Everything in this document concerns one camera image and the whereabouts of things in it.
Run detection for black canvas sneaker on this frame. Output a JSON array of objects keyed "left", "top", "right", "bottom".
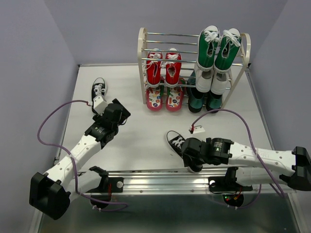
[
  {"left": 166, "top": 130, "right": 203, "bottom": 173},
  {"left": 91, "top": 77, "right": 107, "bottom": 115}
]

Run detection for pink slipper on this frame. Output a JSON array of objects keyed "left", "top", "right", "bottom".
[
  {"left": 166, "top": 86, "right": 184, "bottom": 112},
  {"left": 144, "top": 84, "right": 164, "bottom": 111}
]

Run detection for red canvas sneaker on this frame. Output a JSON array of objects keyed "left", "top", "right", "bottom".
[
  {"left": 146, "top": 51, "right": 163, "bottom": 88},
  {"left": 164, "top": 48, "right": 182, "bottom": 88}
]

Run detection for cream shoe shelf chrome bars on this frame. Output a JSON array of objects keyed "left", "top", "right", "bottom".
[{"left": 137, "top": 27, "right": 252, "bottom": 111}]

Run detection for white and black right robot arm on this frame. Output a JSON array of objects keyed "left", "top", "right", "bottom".
[{"left": 181, "top": 138, "right": 311, "bottom": 193}]

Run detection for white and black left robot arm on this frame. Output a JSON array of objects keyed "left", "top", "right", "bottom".
[{"left": 29, "top": 98, "right": 131, "bottom": 220}]

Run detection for left dark green loafer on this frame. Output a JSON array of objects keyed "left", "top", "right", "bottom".
[{"left": 186, "top": 70, "right": 208, "bottom": 114}]

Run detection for left white sneaker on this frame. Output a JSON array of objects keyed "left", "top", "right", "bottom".
[{"left": 194, "top": 64, "right": 214, "bottom": 93}]

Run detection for white sneaker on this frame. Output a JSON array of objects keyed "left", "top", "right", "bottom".
[
  {"left": 210, "top": 72, "right": 229, "bottom": 95},
  {"left": 194, "top": 64, "right": 214, "bottom": 93}
]

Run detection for right white sneaker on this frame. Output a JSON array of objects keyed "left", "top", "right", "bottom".
[{"left": 210, "top": 72, "right": 229, "bottom": 95}]

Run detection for left green canvas sneaker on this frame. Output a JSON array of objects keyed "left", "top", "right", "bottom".
[{"left": 196, "top": 25, "right": 220, "bottom": 71}]

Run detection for green canvas sneaker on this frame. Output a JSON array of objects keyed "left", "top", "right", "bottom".
[
  {"left": 214, "top": 28, "right": 242, "bottom": 73},
  {"left": 196, "top": 25, "right": 220, "bottom": 71}
]

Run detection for right green canvas sneaker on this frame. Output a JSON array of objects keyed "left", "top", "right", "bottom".
[{"left": 214, "top": 28, "right": 242, "bottom": 73}]

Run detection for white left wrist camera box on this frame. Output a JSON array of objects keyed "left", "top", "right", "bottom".
[{"left": 92, "top": 95, "right": 108, "bottom": 115}]

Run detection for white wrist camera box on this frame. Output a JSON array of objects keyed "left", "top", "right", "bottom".
[
  {"left": 189, "top": 125, "right": 206, "bottom": 134},
  {"left": 92, "top": 95, "right": 108, "bottom": 115}
]

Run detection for aluminium mounting rail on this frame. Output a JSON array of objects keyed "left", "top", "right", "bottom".
[{"left": 38, "top": 172, "right": 297, "bottom": 196}]

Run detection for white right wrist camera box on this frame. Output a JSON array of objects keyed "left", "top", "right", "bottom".
[{"left": 189, "top": 125, "right": 206, "bottom": 134}]

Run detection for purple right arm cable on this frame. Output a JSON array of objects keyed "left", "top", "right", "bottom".
[{"left": 190, "top": 109, "right": 285, "bottom": 210}]

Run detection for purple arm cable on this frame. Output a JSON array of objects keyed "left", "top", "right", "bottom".
[
  {"left": 190, "top": 109, "right": 285, "bottom": 210},
  {"left": 36, "top": 100, "right": 128, "bottom": 212}
]

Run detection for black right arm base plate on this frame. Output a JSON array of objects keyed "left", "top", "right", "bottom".
[{"left": 209, "top": 176, "right": 253, "bottom": 193}]

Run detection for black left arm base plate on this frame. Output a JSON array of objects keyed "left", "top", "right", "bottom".
[{"left": 95, "top": 177, "right": 124, "bottom": 193}]

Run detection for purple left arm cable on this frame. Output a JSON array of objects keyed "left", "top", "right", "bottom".
[{"left": 36, "top": 100, "right": 128, "bottom": 212}]

